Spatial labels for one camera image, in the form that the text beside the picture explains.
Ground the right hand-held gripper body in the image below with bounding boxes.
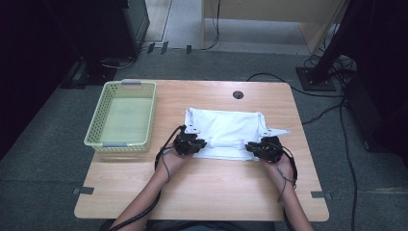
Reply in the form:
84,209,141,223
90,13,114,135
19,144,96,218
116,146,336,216
259,128,291,164

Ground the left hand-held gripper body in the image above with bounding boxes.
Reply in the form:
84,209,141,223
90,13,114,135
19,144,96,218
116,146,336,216
173,123,201,157

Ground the white t-shirt with blue print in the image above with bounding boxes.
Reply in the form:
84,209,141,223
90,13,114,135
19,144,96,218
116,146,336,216
185,107,273,162

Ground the light green plastic basket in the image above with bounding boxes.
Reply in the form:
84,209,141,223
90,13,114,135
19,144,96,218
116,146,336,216
84,80,158,153

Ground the person's left hand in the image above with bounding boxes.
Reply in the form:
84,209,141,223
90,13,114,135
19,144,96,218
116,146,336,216
155,149,193,187

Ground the person's right hand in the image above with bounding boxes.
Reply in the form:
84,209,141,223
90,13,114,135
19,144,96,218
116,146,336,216
264,158,295,193

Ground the grey tape strip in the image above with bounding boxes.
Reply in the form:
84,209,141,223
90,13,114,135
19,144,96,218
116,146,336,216
72,186,95,195
310,191,333,200

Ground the person's dark clothing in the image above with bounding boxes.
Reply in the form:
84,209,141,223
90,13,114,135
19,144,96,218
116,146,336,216
99,219,280,231

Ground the black metal stand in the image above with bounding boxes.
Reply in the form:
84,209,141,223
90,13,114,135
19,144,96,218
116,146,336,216
295,0,367,92

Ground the black floor stand base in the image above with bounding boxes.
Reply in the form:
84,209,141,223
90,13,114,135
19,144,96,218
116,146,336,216
60,57,120,90

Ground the light wooden desk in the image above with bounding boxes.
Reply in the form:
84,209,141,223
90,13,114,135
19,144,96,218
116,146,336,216
201,0,350,55

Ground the dark curtain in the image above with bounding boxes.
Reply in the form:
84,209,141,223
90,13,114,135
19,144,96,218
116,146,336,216
340,0,408,167
0,0,81,160

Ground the black cabinet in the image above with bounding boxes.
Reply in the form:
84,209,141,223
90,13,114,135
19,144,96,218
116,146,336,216
44,0,151,61

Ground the thin grey left gripper cable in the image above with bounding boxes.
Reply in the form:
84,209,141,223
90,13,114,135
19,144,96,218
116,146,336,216
160,150,171,187

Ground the thin grey gripper cable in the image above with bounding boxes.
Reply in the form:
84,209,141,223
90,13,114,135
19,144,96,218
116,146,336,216
160,150,171,187
275,167,296,204

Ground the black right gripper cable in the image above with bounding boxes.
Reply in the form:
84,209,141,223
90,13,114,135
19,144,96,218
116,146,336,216
280,145,298,231

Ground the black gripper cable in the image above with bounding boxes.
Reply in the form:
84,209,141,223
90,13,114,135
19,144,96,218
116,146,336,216
280,145,298,231
109,124,188,231

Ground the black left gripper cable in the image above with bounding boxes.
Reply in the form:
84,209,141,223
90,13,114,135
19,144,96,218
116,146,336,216
109,124,188,231

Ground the thin grey right gripper cable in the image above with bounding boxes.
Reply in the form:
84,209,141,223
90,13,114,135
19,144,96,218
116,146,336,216
275,167,296,204

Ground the black floor cable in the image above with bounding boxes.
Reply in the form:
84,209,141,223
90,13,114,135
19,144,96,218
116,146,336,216
338,99,359,231
301,99,346,126
245,72,345,99

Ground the grey floor cable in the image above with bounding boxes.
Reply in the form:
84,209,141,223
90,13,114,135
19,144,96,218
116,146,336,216
100,54,139,70

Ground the tangle of black cables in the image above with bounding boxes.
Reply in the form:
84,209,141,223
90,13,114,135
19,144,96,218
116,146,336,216
302,23,359,85

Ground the black hanging cable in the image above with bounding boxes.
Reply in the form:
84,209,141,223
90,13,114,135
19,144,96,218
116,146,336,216
200,0,223,52

